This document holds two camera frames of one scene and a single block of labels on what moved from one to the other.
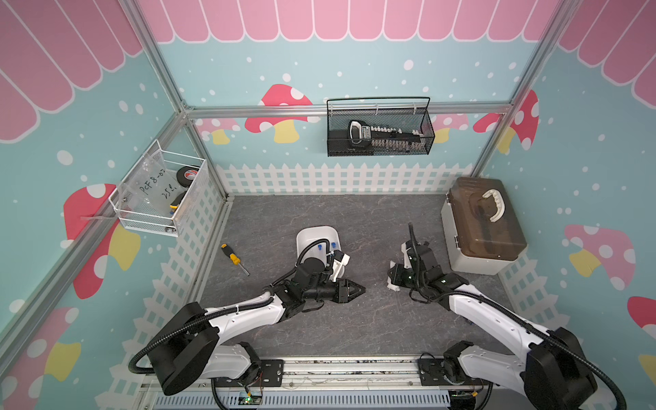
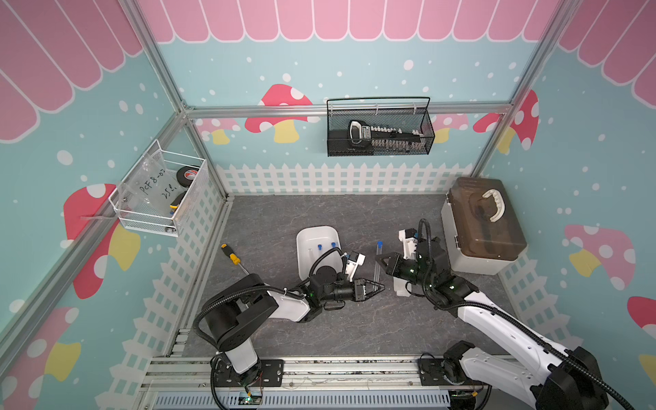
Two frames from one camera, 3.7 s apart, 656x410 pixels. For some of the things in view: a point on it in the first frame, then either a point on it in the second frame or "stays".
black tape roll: (185, 175) stays
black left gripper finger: (354, 292) -> (372, 294)
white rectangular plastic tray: (317, 249) stays
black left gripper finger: (353, 289) -> (371, 287)
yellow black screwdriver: (235, 260) stays
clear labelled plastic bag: (149, 188) stays
